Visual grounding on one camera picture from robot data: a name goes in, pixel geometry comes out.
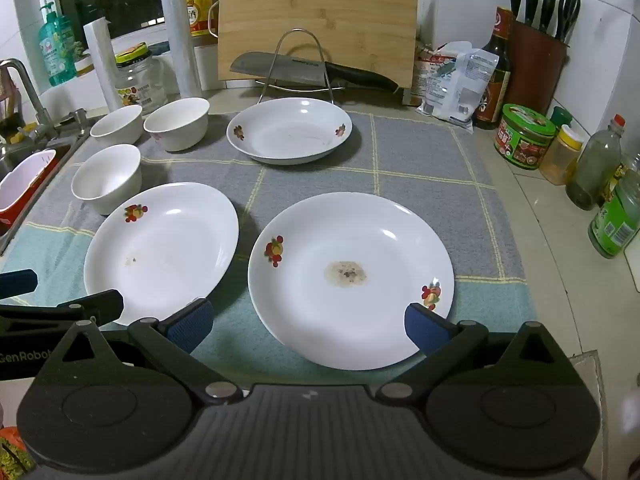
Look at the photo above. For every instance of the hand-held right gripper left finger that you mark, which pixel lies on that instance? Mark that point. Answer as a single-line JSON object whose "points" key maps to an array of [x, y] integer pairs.
{"points": [[190, 325]]}

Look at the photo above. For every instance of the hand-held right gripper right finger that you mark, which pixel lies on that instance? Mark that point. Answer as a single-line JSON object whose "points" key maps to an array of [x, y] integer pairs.
{"points": [[425, 327]]}

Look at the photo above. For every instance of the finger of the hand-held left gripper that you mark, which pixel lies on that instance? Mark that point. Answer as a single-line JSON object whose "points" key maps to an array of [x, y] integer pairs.
{"points": [[95, 305], [17, 282]]}

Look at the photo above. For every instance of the white bowl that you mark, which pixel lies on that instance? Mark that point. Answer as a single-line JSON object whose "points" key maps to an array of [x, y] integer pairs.
{"points": [[117, 127], [177, 127], [107, 185]]}

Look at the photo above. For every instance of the red green patterned packet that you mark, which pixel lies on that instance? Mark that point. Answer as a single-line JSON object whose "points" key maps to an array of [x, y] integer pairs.
{"points": [[15, 452]]}

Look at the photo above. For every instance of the red white plastic container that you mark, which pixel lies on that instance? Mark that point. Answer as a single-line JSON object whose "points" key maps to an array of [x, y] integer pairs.
{"points": [[25, 180]]}

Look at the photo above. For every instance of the steel sink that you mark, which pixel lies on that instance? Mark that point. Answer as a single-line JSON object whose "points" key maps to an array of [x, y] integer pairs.
{"points": [[10, 160]]}

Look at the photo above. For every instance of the grey checked mat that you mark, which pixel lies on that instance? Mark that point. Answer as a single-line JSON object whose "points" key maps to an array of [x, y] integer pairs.
{"points": [[400, 170]]}

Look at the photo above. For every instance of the steel faucet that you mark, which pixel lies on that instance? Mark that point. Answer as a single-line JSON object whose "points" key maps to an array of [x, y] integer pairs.
{"points": [[25, 85]]}

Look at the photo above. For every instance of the green tin can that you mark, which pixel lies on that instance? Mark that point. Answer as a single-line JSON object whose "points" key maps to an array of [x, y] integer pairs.
{"points": [[522, 140]]}

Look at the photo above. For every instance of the green plastic bottle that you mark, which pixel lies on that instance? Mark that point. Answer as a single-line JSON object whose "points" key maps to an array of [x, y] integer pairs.
{"points": [[612, 225]]}

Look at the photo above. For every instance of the yellow lid spice jar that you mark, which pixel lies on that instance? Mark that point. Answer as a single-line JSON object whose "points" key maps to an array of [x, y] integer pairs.
{"points": [[560, 160]]}

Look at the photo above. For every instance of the glass jar yellow lid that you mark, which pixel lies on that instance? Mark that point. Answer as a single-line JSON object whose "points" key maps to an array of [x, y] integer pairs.
{"points": [[137, 87]]}

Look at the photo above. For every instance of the glass bottle red cap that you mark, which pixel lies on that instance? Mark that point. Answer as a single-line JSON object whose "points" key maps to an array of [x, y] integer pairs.
{"points": [[595, 170]]}

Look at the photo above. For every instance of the green dish soap bottle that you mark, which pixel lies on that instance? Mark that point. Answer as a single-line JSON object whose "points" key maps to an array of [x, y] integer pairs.
{"points": [[57, 50]]}

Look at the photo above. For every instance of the white seasoning bag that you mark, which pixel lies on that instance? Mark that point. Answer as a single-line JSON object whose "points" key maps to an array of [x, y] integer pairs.
{"points": [[462, 90]]}

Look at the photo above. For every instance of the green cap small jar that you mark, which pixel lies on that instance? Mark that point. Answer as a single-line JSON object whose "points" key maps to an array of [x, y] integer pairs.
{"points": [[561, 116]]}

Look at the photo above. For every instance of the red print seasoning bag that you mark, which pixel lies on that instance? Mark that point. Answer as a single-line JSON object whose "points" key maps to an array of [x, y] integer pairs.
{"points": [[430, 67]]}

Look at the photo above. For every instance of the blue plastic box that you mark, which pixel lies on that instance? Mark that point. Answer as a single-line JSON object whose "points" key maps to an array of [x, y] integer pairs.
{"points": [[161, 50]]}

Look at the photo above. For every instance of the dark soy sauce bottle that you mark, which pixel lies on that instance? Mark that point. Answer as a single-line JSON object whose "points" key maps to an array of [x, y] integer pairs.
{"points": [[495, 60]]}

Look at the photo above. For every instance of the brown knife block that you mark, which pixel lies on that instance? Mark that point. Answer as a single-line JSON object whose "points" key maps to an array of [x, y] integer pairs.
{"points": [[537, 70]]}

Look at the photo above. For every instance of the bamboo cutting board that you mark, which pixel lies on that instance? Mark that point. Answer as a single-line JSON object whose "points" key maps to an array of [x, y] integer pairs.
{"points": [[320, 10]]}

